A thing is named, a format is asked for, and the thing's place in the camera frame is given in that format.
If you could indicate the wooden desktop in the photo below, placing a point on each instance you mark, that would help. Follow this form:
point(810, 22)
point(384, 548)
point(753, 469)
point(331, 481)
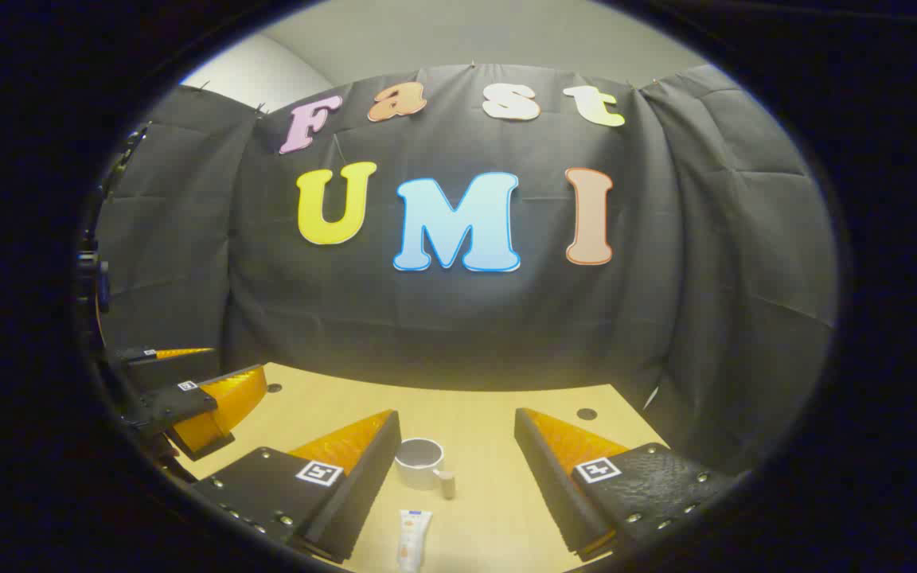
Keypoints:
point(474, 414)

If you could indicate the white toothpaste tube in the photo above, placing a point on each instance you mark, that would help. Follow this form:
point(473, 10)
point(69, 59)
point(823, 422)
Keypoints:
point(414, 537)

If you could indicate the black backdrop cloth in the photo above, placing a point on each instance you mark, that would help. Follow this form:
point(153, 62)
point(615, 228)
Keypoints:
point(458, 318)

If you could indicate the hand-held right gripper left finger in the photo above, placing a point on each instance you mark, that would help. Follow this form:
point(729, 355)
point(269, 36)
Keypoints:
point(367, 485)

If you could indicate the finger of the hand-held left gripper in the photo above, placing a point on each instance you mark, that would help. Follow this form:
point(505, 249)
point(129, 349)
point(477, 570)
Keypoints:
point(140, 356)
point(188, 402)

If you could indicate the white cup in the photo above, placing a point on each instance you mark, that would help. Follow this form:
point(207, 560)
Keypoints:
point(419, 469)

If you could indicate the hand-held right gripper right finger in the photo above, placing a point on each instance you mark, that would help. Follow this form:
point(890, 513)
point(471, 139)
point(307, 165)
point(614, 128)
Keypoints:
point(542, 477)

